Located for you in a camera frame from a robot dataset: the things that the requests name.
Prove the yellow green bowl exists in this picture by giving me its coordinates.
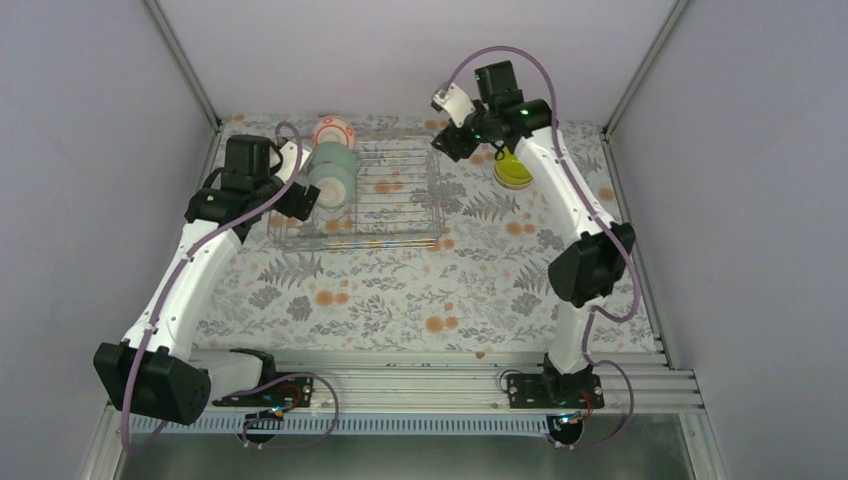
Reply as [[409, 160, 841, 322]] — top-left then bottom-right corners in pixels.
[[494, 147, 533, 184]]

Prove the wire dish rack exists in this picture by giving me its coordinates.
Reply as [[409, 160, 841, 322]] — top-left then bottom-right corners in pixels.
[[265, 131, 444, 251]]

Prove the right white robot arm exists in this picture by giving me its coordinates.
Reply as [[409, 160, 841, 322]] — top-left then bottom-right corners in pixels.
[[431, 61, 635, 407]]

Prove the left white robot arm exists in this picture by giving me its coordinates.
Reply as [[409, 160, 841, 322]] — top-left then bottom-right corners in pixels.
[[93, 134, 319, 425]]

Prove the lower pale green bowl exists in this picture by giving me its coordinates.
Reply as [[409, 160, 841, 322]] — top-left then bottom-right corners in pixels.
[[308, 163, 355, 209]]

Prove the red patterned white bowl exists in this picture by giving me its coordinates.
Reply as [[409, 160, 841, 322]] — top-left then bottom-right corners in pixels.
[[312, 115, 356, 150]]

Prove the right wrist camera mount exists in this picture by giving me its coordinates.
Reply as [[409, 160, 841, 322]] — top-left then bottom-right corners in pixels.
[[431, 83, 476, 128]]

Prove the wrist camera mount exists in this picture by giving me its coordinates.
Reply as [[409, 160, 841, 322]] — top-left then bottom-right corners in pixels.
[[271, 137, 312, 183], [431, 83, 476, 128]]

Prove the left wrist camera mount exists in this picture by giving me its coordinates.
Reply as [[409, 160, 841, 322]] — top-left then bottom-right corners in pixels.
[[271, 137, 312, 183]]

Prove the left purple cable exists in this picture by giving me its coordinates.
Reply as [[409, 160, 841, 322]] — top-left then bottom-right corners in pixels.
[[119, 121, 306, 457]]

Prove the purple cable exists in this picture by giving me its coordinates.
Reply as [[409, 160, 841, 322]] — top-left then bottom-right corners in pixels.
[[119, 121, 306, 457], [440, 46, 643, 452]]

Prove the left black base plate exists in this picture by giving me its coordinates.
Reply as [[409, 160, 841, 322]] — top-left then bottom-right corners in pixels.
[[212, 371, 315, 410]]

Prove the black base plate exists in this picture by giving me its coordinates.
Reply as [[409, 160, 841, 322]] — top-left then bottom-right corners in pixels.
[[212, 371, 315, 410], [502, 368, 605, 410]]

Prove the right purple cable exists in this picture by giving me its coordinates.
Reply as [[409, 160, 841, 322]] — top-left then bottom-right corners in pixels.
[[440, 46, 643, 452]]

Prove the grey slotted cable duct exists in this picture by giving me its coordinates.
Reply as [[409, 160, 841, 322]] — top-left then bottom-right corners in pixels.
[[130, 412, 550, 437]]

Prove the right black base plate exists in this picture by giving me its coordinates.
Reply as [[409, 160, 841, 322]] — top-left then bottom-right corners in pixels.
[[502, 368, 605, 410]]

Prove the aluminium rail frame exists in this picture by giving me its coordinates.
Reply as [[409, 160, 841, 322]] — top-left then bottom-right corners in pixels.
[[105, 347, 705, 415]]

